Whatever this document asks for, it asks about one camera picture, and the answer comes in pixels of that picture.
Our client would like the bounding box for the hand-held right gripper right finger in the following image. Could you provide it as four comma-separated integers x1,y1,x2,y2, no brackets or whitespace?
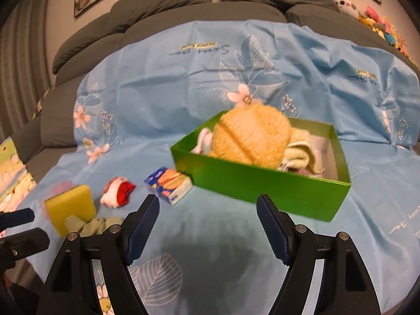
256,194,383,315

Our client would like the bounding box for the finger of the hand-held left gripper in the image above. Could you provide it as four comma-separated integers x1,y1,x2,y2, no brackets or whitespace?
0,207,35,229
0,228,50,265

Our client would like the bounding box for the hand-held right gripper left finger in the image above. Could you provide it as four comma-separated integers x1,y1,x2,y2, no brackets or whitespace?
39,194,161,315

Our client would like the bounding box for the green cardboard box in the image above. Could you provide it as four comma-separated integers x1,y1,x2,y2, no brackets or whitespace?
170,110,351,222

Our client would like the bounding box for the red and white cloth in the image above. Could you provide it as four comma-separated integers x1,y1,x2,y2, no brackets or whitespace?
100,176,137,209

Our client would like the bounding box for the small blue white carton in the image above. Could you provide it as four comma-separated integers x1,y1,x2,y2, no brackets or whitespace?
144,167,193,206

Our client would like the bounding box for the yellow sponge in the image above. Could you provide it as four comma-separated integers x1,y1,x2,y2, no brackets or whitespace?
45,184,97,237

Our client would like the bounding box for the pale green cloth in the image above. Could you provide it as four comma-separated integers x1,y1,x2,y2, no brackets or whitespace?
64,215,107,237

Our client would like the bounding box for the cream yellow towel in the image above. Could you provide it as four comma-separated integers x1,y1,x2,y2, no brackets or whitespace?
282,128,325,175

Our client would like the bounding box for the yellow fuzzy pouch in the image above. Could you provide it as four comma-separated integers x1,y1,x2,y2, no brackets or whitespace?
207,104,292,165

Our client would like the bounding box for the pastel plush toy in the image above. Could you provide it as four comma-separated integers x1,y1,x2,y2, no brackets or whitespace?
190,128,215,156

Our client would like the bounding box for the cartoon printed blanket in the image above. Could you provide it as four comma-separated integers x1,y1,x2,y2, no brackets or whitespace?
0,138,36,214

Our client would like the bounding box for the patterned cloth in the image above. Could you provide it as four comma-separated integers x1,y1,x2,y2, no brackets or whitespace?
33,85,56,119

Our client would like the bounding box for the blue floral sheet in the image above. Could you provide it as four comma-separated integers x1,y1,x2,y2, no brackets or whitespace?
20,20,420,315

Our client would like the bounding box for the grey curtain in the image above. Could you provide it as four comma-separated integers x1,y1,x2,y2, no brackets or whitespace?
0,0,56,133

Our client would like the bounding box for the pile of colourful plush toys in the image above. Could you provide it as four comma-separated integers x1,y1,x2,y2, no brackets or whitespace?
359,5,411,60

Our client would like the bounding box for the white plush bird toy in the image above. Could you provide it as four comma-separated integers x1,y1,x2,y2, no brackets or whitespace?
329,0,361,18

